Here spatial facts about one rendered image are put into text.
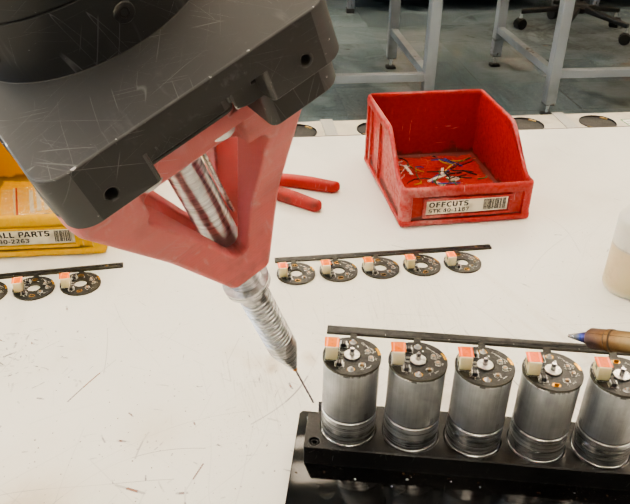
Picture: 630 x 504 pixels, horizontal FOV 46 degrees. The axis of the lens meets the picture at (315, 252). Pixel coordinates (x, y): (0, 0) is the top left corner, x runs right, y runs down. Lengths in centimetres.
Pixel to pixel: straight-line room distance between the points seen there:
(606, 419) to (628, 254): 17
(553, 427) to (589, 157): 40
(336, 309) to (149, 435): 14
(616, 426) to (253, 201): 19
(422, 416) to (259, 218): 14
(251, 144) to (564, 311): 31
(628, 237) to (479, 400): 20
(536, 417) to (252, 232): 16
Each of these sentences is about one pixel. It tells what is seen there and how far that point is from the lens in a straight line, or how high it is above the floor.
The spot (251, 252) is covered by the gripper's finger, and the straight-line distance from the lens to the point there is 22.
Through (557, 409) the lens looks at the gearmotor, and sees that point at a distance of 33.
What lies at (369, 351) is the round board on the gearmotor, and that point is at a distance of 32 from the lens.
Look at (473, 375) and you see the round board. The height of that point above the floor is 81.
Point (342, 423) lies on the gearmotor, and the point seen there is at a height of 78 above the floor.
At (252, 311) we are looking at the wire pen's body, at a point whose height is 87.
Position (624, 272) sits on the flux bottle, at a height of 77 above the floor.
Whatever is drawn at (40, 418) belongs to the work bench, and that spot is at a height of 75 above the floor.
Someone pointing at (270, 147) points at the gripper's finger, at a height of 94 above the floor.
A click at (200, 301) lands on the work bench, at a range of 46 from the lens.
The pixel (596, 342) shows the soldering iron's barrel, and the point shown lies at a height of 85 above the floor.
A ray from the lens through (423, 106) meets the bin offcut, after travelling 63.
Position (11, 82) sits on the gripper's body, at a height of 96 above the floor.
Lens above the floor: 102
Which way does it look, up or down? 32 degrees down
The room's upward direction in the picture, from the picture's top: 1 degrees clockwise
